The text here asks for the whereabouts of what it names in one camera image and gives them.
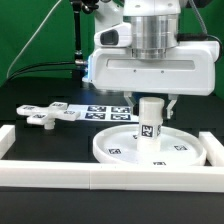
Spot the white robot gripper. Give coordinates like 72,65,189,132
88,41,219,119

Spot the white round table top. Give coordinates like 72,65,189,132
93,124,206,167

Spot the white cross-shaped table base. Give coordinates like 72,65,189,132
16,102,80,130

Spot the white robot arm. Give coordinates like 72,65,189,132
83,0,222,117

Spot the white marker sheet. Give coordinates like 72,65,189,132
68,104,138,123

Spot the white right fence bar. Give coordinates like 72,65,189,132
199,132,224,167

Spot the white fence bar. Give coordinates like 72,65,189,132
199,132,224,167
0,160,224,193
0,125,16,160

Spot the white left fence bar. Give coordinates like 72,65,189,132
0,125,16,160

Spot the white front fence bar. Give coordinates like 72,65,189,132
0,160,224,193

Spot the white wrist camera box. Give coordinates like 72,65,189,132
94,22,132,47

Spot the black camera stand pole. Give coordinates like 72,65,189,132
69,0,99,79

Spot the black cable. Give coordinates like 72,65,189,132
5,61,78,83

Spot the white cable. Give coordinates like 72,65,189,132
5,0,63,80

